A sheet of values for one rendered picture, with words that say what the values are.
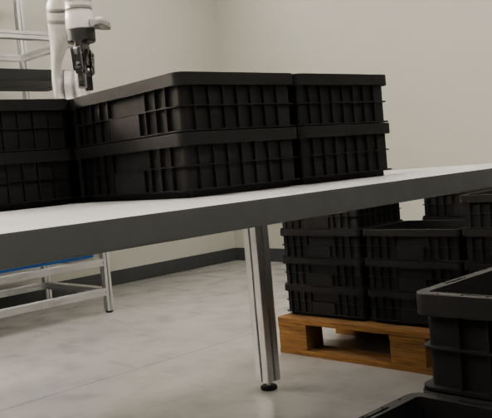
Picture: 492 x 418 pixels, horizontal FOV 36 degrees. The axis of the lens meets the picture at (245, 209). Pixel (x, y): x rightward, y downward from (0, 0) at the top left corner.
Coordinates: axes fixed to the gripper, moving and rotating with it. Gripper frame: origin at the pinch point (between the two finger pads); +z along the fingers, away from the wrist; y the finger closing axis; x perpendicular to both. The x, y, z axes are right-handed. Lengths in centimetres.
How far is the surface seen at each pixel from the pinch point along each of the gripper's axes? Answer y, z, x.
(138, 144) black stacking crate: 52, 19, 24
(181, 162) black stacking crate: 60, 24, 33
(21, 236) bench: 117, 31, 24
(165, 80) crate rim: 60, 9, 32
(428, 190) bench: 53, 33, 79
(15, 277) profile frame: -174, 71, -95
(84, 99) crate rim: 38.7, 8.3, 10.3
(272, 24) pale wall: -371, -77, 39
